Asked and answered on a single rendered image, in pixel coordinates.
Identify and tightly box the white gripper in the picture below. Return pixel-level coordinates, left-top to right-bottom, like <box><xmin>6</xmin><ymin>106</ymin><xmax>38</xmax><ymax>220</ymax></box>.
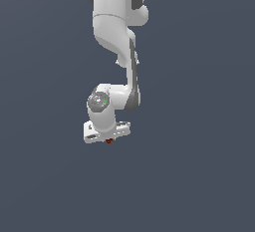
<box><xmin>83</xmin><ymin>119</ymin><xmax>131</xmax><ymax>144</ymax></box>

